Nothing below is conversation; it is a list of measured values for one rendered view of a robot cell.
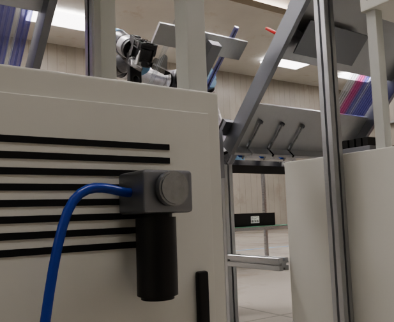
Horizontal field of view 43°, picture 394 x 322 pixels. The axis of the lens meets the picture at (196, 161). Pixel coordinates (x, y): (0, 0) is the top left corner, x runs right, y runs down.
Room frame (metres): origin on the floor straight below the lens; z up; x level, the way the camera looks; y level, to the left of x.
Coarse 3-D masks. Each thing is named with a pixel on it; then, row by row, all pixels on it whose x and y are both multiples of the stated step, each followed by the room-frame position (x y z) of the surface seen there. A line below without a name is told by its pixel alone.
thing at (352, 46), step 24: (312, 0) 1.55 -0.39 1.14; (336, 0) 1.60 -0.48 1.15; (312, 24) 1.57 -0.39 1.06; (336, 24) 1.67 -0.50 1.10; (360, 24) 1.72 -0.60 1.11; (384, 24) 1.78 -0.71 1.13; (288, 48) 1.65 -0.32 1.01; (312, 48) 1.65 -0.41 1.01; (336, 48) 1.70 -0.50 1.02; (360, 48) 1.75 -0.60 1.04; (384, 48) 1.87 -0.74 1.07; (360, 72) 1.90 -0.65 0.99
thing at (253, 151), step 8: (240, 152) 1.85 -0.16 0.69; (248, 152) 1.88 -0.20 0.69; (256, 152) 1.90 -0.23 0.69; (264, 152) 1.93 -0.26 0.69; (272, 152) 1.95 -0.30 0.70; (280, 152) 1.98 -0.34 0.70; (288, 152) 2.01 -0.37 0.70; (296, 152) 2.04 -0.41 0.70; (304, 152) 2.07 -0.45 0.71; (312, 152) 2.10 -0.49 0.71; (320, 152) 2.13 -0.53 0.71
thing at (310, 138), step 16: (256, 112) 1.80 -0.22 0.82; (272, 112) 1.83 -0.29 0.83; (288, 112) 1.87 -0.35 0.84; (304, 112) 1.92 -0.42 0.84; (320, 112) 1.96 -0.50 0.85; (256, 128) 1.86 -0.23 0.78; (272, 128) 1.90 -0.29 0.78; (288, 128) 1.94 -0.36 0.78; (304, 128) 1.98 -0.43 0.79; (320, 128) 2.03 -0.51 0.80; (352, 128) 2.13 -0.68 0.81; (240, 144) 1.88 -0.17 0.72; (256, 144) 1.92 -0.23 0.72; (288, 144) 2.01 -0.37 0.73; (304, 144) 2.05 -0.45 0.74; (320, 144) 2.10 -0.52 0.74
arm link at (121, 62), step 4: (120, 56) 1.84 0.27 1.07; (116, 60) 1.85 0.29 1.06; (120, 60) 1.84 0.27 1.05; (124, 60) 1.81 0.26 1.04; (116, 64) 1.86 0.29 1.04; (120, 64) 1.85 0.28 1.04; (124, 64) 1.84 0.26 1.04; (120, 68) 1.86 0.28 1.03; (124, 68) 1.85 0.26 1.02; (144, 68) 1.84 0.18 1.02; (148, 68) 1.85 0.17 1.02; (124, 72) 1.88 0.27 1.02; (144, 72) 1.85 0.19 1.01
